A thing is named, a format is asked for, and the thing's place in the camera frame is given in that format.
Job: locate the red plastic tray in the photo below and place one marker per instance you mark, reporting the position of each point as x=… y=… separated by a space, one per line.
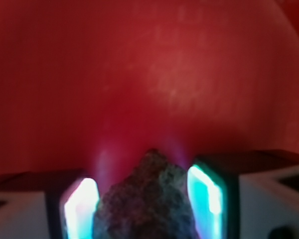
x=95 y=83

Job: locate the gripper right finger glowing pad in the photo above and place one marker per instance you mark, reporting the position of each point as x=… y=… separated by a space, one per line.
x=245 y=195

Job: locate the brown rough rock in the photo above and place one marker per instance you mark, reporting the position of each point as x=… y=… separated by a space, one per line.
x=151 y=203

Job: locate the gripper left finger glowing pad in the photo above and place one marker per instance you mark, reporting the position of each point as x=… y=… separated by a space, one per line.
x=47 y=205

